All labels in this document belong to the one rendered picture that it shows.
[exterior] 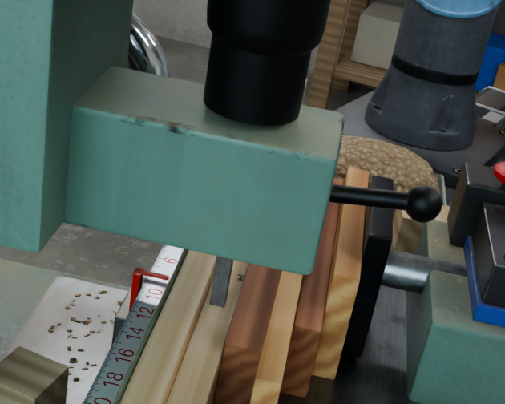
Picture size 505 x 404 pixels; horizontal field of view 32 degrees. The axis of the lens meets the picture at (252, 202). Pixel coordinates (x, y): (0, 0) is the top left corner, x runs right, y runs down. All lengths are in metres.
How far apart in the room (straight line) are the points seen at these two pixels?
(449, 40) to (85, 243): 1.49
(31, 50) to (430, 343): 0.29
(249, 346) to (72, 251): 1.89
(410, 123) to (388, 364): 0.61
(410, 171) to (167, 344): 0.38
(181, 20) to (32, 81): 3.70
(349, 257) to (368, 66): 2.90
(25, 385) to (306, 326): 0.21
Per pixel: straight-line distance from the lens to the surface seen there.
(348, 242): 0.55
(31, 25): 0.40
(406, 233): 0.71
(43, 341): 0.72
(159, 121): 0.44
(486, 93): 1.62
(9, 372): 0.63
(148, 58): 0.59
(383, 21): 3.38
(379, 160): 0.80
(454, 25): 1.13
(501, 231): 0.57
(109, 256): 2.36
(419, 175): 0.81
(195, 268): 0.55
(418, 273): 0.58
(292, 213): 0.44
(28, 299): 0.77
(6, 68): 0.41
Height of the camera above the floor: 1.24
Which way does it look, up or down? 27 degrees down
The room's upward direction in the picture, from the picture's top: 10 degrees clockwise
